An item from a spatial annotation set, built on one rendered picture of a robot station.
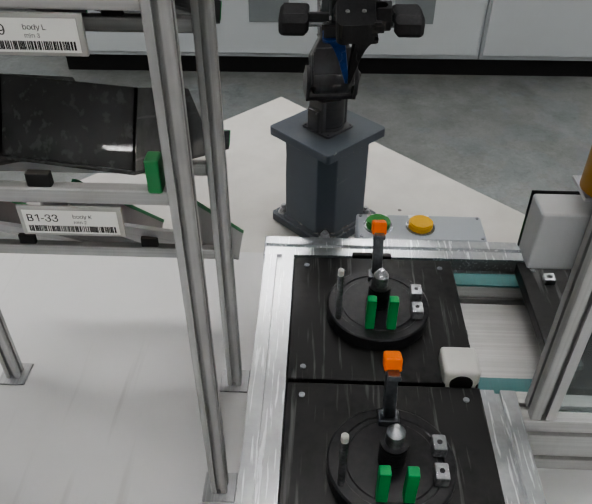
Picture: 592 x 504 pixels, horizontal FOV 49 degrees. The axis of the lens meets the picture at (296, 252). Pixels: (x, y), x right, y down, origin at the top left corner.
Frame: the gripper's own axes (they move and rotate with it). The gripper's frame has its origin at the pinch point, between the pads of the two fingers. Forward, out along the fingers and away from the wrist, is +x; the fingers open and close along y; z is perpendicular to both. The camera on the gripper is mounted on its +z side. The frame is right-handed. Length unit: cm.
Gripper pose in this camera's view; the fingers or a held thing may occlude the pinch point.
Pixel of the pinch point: (348, 58)
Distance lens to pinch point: 92.2
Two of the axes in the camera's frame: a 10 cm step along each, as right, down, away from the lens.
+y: 10.0, 0.3, -0.3
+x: 0.0, 7.9, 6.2
